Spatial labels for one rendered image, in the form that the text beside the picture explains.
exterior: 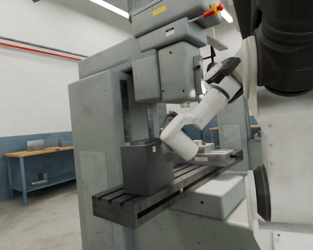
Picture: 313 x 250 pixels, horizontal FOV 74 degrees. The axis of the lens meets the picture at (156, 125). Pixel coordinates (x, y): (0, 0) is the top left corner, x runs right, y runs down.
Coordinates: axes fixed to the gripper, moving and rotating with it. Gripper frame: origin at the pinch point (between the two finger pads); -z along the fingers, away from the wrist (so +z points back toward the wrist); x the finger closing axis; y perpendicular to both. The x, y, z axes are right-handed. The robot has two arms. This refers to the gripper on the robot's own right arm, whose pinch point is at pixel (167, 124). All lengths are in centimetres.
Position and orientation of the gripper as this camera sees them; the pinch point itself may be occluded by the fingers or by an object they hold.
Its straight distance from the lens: 90.9
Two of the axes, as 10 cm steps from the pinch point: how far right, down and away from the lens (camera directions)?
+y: -9.3, -3.3, -1.9
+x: 3.6, -9.1, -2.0
